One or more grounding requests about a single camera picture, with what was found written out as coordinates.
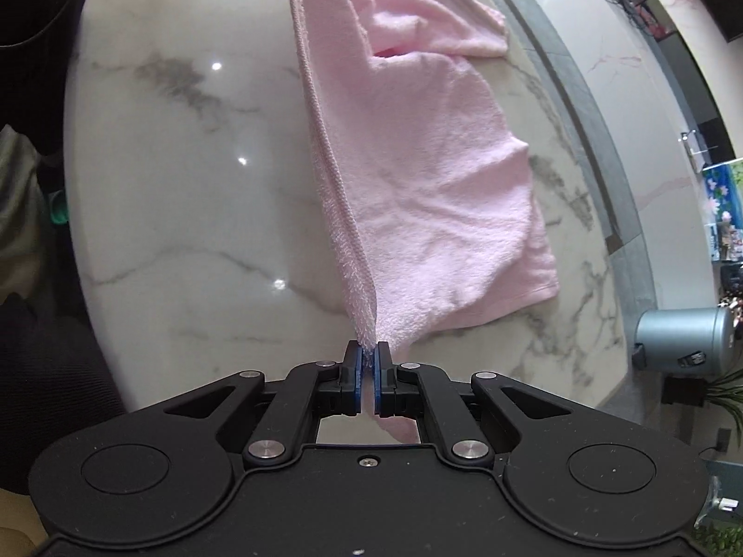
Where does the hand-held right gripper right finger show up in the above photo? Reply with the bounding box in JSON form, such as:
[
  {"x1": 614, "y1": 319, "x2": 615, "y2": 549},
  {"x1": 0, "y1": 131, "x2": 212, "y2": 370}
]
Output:
[{"x1": 374, "y1": 341, "x2": 573, "y2": 470}]

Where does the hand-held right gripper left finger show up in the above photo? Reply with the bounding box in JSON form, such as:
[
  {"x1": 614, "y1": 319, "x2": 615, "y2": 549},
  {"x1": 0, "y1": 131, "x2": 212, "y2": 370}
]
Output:
[{"x1": 164, "y1": 340, "x2": 365, "y2": 470}]

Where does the pink towel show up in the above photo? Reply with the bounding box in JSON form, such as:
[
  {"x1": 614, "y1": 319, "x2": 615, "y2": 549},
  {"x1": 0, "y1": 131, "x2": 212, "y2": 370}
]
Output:
[{"x1": 268, "y1": 0, "x2": 561, "y2": 444}]

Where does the grey metal trash can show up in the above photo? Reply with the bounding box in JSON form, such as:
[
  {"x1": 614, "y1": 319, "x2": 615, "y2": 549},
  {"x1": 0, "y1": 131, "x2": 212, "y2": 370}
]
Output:
[{"x1": 632, "y1": 305, "x2": 736, "y2": 385}]

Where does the green potted plant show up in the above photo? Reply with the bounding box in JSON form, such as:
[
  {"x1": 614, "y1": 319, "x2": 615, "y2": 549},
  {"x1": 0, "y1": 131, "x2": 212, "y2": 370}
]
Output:
[{"x1": 694, "y1": 369, "x2": 743, "y2": 430}]

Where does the fish tank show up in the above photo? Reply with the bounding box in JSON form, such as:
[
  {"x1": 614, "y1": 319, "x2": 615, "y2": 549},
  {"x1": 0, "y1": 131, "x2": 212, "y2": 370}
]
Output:
[{"x1": 701, "y1": 156, "x2": 743, "y2": 263}]

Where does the black chair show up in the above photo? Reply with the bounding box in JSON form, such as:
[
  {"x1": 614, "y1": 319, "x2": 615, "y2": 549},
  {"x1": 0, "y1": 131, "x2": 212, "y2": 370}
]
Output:
[{"x1": 0, "y1": 0, "x2": 88, "y2": 157}]

